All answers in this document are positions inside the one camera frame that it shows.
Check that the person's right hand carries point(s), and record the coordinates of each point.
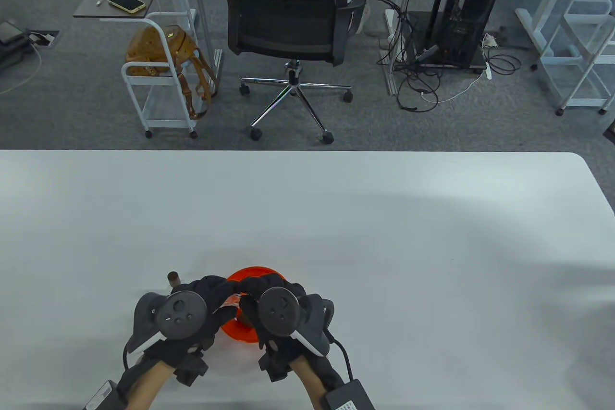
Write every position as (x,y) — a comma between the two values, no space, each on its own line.
(269,280)

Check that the person's left hand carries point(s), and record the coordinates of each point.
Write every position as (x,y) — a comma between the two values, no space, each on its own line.
(211,285)

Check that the black right forearm sensor pack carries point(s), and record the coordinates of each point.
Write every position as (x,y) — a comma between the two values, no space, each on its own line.
(348,395)

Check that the person's right forearm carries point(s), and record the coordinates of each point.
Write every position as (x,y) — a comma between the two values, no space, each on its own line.
(307,381)

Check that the black left forearm sensor pack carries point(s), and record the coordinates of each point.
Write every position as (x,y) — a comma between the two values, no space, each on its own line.
(103,395)

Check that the person's left forearm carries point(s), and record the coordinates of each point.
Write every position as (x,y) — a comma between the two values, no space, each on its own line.
(149,386)

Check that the dark grey right hand controller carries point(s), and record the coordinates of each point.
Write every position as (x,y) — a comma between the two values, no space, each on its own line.
(280,311)

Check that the dark grey hand controller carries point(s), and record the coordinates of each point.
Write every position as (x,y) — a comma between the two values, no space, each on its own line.
(180,314)
(280,311)

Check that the dark grey left hand controller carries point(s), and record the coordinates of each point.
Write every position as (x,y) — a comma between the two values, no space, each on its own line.
(180,314)

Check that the orange translucent plastic bowl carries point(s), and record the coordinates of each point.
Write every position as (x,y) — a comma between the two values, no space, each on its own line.
(240,330)

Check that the brown leather backpack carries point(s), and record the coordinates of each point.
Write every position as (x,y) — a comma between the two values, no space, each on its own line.
(153,44)

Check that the black mesh office chair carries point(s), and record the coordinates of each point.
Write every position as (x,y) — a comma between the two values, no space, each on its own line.
(283,20)

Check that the silver desk leg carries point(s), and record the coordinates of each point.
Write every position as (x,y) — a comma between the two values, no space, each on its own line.
(199,11)

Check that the smartphone in yellow case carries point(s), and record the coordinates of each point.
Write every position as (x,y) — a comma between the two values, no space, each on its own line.
(126,1)

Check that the black floor socket box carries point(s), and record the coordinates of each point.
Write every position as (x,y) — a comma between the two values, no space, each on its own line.
(43,39)

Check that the white cart with brown top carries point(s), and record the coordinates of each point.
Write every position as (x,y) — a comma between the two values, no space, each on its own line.
(96,4)

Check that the white power strip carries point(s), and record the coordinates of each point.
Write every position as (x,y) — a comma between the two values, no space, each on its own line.
(488,66)

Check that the black computer tower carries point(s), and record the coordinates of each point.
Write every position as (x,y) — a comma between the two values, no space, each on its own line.
(473,6)

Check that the brown table corner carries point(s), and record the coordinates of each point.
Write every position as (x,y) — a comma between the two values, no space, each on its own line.
(610,133)

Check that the white desk leg frame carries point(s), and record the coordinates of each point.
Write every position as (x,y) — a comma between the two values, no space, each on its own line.
(388,76)

